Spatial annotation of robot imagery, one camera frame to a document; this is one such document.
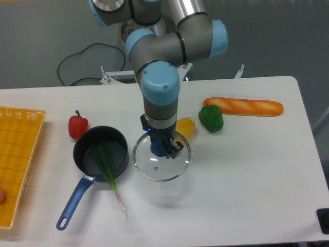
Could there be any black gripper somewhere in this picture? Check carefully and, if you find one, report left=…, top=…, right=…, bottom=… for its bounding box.
left=140, top=114, right=184, bottom=158

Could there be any glass pot lid blue knob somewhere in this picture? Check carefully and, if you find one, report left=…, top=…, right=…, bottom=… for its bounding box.
left=133, top=132, right=191, bottom=182

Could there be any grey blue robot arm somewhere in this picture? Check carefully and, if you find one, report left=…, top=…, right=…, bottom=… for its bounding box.
left=89, top=1, right=228, bottom=158

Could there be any yellow bell pepper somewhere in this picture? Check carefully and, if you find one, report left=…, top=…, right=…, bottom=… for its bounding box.
left=176, top=117, right=195, bottom=140

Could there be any green bell pepper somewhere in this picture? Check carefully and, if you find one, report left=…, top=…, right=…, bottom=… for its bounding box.
left=198, top=105, right=224, bottom=133

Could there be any green spring onion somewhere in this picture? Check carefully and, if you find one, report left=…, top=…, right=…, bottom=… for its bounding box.
left=90, top=140, right=134, bottom=225

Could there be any orange baguette bread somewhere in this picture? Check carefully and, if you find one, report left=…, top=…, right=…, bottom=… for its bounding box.
left=203, top=97, right=284, bottom=117

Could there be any red bell pepper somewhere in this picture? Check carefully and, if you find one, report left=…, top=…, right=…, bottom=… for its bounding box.
left=68, top=110, right=89, bottom=139

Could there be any yellow woven basket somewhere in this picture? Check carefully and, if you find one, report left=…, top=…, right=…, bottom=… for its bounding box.
left=1, top=107, right=46, bottom=230

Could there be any black box at table edge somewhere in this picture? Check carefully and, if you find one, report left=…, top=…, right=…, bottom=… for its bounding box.
left=316, top=208, right=329, bottom=235

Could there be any dark saucepan blue handle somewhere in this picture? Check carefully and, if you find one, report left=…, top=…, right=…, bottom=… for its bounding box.
left=56, top=126, right=129, bottom=231

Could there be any white table leg bracket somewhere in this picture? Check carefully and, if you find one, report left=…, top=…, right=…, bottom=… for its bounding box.
left=234, top=64, right=245, bottom=79

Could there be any black cable on floor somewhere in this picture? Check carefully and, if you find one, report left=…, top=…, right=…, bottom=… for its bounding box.
left=57, top=42, right=126, bottom=86

